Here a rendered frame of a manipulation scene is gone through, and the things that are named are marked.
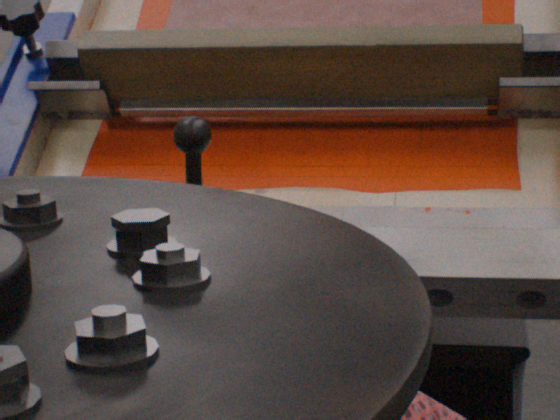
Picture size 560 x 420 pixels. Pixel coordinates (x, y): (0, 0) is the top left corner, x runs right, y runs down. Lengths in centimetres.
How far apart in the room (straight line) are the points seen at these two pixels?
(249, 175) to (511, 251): 30
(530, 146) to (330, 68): 20
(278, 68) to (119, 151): 18
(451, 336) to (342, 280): 95
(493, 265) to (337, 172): 24
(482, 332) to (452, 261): 42
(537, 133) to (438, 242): 24
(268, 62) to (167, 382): 79
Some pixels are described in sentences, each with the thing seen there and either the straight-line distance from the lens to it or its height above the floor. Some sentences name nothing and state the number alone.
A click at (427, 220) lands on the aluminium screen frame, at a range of 93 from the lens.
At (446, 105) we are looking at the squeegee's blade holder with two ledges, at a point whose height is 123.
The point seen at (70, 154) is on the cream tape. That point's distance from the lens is 110.
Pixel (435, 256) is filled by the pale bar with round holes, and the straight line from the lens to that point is 84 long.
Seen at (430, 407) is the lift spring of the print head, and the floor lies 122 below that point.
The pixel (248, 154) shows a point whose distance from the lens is 105.
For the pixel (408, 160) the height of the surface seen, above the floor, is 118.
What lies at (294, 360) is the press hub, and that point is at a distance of 24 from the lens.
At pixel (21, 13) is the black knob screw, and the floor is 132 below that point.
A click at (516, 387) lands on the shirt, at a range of 125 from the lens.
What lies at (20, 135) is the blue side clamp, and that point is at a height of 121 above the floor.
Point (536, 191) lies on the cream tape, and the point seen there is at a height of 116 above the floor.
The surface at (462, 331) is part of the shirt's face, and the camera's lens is 125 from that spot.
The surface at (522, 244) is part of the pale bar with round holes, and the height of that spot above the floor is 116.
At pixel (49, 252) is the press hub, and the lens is 33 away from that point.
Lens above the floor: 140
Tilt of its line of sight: 15 degrees down
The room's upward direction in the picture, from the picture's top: 2 degrees counter-clockwise
